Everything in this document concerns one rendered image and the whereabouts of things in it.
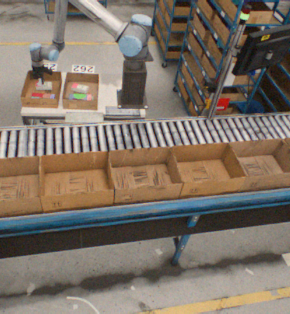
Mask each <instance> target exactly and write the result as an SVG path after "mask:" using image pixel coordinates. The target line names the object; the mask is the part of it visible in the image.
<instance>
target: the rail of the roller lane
mask: <svg viewBox="0 0 290 314"><path fill-rule="evenodd" d="M288 115H290V112H278V113H265V114H240V115H227V116H213V117H212V118H207V117H206V116H198V117H197V116H190V117H177V118H157V119H139V120H126V121H104V122H89V123H64V124H51V125H27V131H28V136H29V130H31V129H32V130H35V136H36V135H37V131H38V129H43V130H44V131H45V134H44V135H46V131H47V129H48V128H51V129H53V134H54V135H55V129H56V128H61V129H62V134H64V131H63V130H64V128H66V127H68V128H70V132H71V133H73V132H72V128H73V127H77V128H78V133H81V127H83V126H85V127H86V128H87V129H88V132H90V130H89V127H90V126H94V127H95V131H96V132H97V127H98V126H99V125H102V126H103V127H104V131H106V126H107V125H110V126H111V128H112V131H114V129H113V127H114V126H115V125H116V124H118V125H119V126H120V130H121V131H122V124H127V126H128V130H130V124H132V123H134V124H135V125H136V127H137V124H138V123H143V125H144V129H145V130H146V126H145V125H146V123H151V127H152V129H153V123H155V122H158V123H159V126H160V128H161V125H160V124H161V123H162V122H166V124H167V128H169V126H168V123H169V122H170V121H173V122H174V124H175V127H177V126H176V122H177V121H181V124H182V125H183V122H184V121H188V122H189V123H190V125H191V121H192V120H196V123H197V125H198V121H199V120H200V119H202V120H203V121H204V123H205V121H206V120H207V119H210V120H211V121H212V120H213V119H215V118H216V119H217V120H218V122H219V120H220V119H221V118H224V119H225V120H226V119H227V118H232V120H233V119H234V118H237V117H238V118H239V120H240V119H241V118H242V117H245V118H246V119H247V118H248V117H250V116H251V117H252V118H255V117H256V116H258V117H259V118H261V117H262V116H266V118H267V117H269V116H272V117H274V116H279V117H280V116H286V117H287V116H288ZM205 125H206V124H205ZM183 126H184V125H183ZM198 126H199V125H198ZM191 127H192V126H191ZM24 129H25V126H13V127H1V128H0V138H1V132H2V131H8V137H10V135H11V131H12V130H16V131H17V132H18V137H19V132H20V131H21V130H24ZM137 130H138V128H137Z"/></svg>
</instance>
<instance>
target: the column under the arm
mask: <svg viewBox="0 0 290 314"><path fill-rule="evenodd" d="M127 64H128V62H126V61H125V60H123V73H122V89H116V93H117V103H118V109H149V106H148V102H147V98H146V91H145V87H146V77H147V69H146V63H145V62H141V68H140V69H137V70H134V69H131V68H129V67H128V65H127Z"/></svg>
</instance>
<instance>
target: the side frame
mask: <svg viewBox="0 0 290 314"><path fill-rule="evenodd" d="M240 203H241V204H240ZM276 205H290V191H277V192H271V193H258V194H252V195H245V196H233V197H227V198H215V199H209V200H197V201H190V202H182V203H171V204H164V205H146V206H139V207H127V208H121V209H114V210H102V211H96V212H84V213H77V214H65V215H59V216H51V217H40V218H33V219H21V220H8V221H0V238H5V237H11V236H22V235H34V234H40V233H51V232H58V231H68V230H74V229H80V228H92V227H98V226H108V225H115V224H126V223H132V222H138V221H149V220H161V219H171V218H178V217H189V216H195V215H201V214H211V213H218V212H229V211H236V210H246V209H253V208H258V207H270V206H276ZM191 208H192V209H191ZM107 218H108V219H107ZM96 219H97V220H96ZM85 220H86V221H85ZM50 224H51V225H50ZM26 227H28V228H26ZM14 228H15V229H14Z"/></svg>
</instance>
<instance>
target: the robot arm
mask: <svg viewBox="0 0 290 314"><path fill-rule="evenodd" d="M68 1H69V2H70V3H72V4H73V5H74V6H75V7H76V8H77V9H79V10H80V11H82V12H83V13H85V14H86V15H87V16H88V17H89V18H91V19H92V21H94V22H95V23H96V24H98V25H99V26H101V27H102V28H104V29H105V30H106V31H107V32H108V33H109V34H110V35H112V36H113V37H114V40H115V42H116V43H118V47H119V49H120V51H121V53H122V54H124V55H125V56H128V57H131V58H133V59H137V60H142V59H145V58H147V57H148V56H149V45H148V44H149V38H150V34H151V27H152V19H151V18H150V17H148V16H146V15H142V14H134V15H133V16H132V18H131V23H130V24H129V23H128V22H126V23H123V22H122V21H121V20H119V19H118V18H117V17H116V16H115V15H114V14H113V13H111V12H110V11H108V10H107V9H106V8H105V7H103V6H102V5H101V4H100V3H99V2H97V1H96V0H55V18H54V27H53V40H52V43H51V44H50V45H49V47H48V48H45V47H42V46H41V44H40V43H32V44H30V45H29V50H30V54H31V58H32V75H33V79H38V80H39V82H38V83H37V86H43V89H44V88H45V86H44V82H45V79H44V72H45V73H47V74H50V75H52V74H53V71H52V70H50V69H48V68H47V67H44V66H43V64H44V63H43V60H48V61H51V62H56V61H57V60H58V58H59V56H60V53H61V52H62V50H63V49H64V47H65V42H64V31H65V25H66V17H67V6H68Z"/></svg>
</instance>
